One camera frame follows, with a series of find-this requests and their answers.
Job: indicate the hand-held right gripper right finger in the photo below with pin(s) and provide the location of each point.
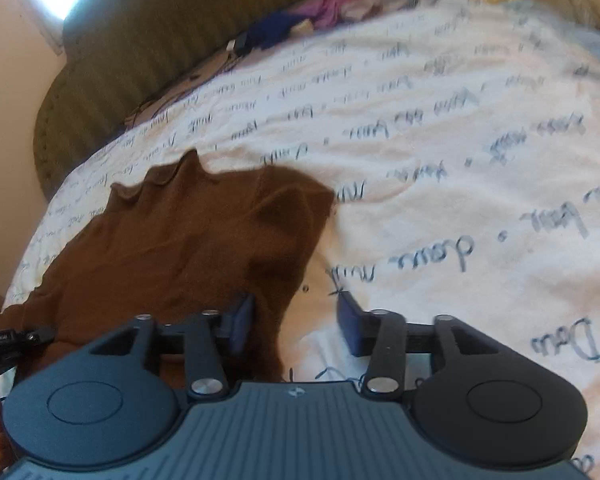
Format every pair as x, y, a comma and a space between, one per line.
351, 327

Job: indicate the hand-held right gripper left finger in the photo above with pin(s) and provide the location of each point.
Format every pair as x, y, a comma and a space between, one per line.
242, 325

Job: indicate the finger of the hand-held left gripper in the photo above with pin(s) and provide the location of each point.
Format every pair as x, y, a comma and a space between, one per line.
37, 335

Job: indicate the brown knit garment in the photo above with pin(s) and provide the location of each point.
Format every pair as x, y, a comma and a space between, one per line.
180, 240

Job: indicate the white script-printed blanket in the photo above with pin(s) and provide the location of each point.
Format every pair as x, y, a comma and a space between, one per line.
430, 160

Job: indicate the dark blue cloth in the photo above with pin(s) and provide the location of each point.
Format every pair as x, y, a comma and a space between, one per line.
272, 30

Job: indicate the olive ribbed pillow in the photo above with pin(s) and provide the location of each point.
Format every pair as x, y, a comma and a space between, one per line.
145, 40

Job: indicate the purple cloth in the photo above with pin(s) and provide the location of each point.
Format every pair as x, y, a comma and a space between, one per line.
325, 7

